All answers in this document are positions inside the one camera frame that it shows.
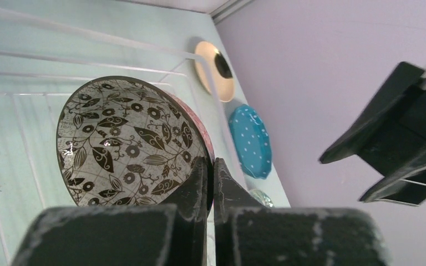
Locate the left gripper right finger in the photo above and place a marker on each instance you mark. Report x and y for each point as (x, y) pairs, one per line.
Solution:
(248, 233)

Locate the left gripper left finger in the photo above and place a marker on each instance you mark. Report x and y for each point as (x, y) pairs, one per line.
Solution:
(169, 233)

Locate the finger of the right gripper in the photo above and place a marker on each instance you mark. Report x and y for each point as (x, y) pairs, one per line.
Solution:
(374, 117)
(407, 183)

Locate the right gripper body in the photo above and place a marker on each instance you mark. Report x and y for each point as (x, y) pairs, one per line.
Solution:
(397, 143)

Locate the blue polka dot plate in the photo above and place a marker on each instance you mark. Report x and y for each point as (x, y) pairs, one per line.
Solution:
(252, 142)

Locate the red patterned bowl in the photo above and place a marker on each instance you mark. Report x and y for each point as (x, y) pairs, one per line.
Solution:
(122, 140)

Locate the cream plate with black spot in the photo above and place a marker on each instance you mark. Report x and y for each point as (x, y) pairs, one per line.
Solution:
(220, 70)

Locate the white rimmed teal plate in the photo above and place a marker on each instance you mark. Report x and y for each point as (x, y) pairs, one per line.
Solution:
(261, 197)

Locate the white wire dish rack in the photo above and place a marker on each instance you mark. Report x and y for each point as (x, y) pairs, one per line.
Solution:
(48, 49)

